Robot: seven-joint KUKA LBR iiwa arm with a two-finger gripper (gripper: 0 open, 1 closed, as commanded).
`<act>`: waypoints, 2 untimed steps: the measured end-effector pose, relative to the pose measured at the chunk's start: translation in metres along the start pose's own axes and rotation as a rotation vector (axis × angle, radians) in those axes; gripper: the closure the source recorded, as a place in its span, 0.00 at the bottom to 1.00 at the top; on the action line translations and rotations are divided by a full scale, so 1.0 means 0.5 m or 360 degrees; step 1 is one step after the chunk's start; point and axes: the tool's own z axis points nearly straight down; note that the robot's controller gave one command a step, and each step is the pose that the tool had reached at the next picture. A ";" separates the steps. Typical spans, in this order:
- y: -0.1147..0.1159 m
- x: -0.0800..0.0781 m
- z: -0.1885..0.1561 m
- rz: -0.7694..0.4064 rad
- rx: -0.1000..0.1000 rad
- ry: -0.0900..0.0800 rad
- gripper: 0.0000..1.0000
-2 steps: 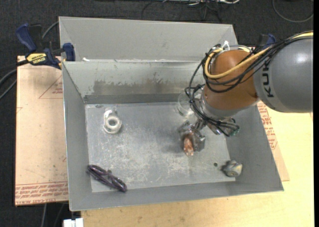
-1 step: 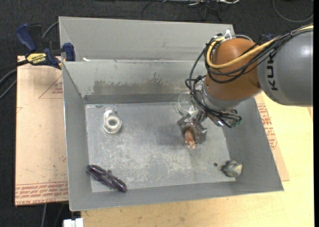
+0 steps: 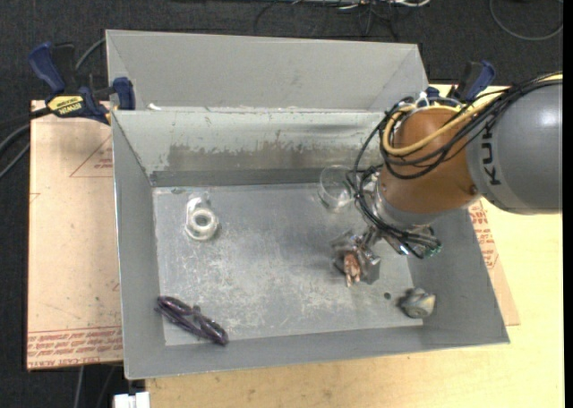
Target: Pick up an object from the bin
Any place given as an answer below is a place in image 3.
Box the grey shell-shaped toy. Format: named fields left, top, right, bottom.
left=399, top=287, right=437, bottom=319

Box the grey metal bin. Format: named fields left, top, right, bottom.
left=105, top=29, right=511, bottom=381

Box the clear glass cup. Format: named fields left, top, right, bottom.
left=317, top=164, right=355, bottom=215

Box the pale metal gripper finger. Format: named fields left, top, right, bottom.
left=359, top=251, right=382, bottom=285
left=330, top=235, right=360, bottom=274

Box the brown cardboard board red print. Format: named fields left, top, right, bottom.
left=26, top=99, right=521, bottom=372

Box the brown and white toy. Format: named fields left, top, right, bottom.
left=341, top=251, right=362, bottom=288

